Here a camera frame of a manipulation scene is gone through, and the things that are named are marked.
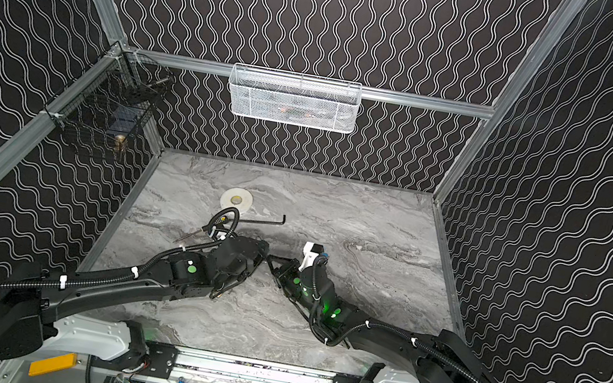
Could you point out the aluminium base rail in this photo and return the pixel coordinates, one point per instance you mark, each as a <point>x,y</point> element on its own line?
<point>169,364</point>

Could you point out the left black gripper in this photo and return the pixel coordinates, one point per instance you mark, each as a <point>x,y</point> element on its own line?
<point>255,253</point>

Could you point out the black wire wall basket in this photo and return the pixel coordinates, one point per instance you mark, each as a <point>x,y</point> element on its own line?
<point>121,101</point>

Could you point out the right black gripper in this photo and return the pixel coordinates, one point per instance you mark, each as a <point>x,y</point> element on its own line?
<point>283,271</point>

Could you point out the brass padlock in basket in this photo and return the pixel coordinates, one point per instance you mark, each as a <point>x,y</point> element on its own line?
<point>120,144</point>

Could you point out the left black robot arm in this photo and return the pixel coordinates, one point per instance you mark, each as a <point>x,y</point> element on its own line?
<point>34,299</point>

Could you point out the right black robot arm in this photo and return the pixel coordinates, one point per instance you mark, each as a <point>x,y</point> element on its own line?
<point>334,322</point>

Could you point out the black hex key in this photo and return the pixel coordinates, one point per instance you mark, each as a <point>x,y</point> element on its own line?
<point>265,221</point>

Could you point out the yellow block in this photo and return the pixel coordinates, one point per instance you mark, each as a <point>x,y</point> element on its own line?
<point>53,364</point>

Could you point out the white mesh wall basket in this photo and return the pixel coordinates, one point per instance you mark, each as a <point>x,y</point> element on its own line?
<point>294,98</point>

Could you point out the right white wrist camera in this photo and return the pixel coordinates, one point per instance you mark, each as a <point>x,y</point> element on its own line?
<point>312,251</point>

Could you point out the white tape roll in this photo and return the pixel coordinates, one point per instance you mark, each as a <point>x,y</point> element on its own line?
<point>238,198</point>

